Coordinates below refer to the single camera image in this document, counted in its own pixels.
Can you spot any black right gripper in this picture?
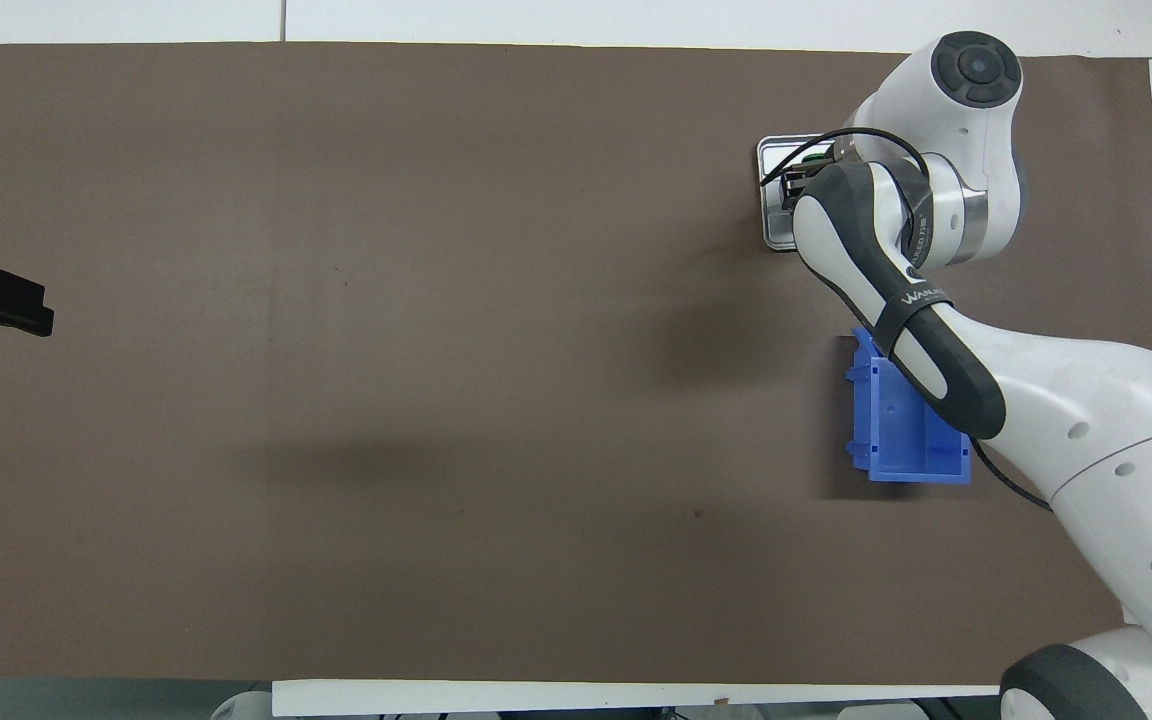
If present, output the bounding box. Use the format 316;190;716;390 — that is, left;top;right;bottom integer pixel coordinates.
781;168;819;213

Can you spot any white rounded robot base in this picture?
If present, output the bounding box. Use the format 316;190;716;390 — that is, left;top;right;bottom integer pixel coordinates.
211;688;273;720

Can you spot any grey metal tray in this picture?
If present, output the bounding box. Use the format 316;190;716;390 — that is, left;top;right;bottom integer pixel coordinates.
756;133;842;253

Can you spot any blue plastic storage bin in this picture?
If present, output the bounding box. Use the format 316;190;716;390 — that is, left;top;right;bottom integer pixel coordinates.
844;328;973;486

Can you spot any brown table mat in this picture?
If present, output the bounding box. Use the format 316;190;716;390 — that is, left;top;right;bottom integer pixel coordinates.
0;42;1152;686

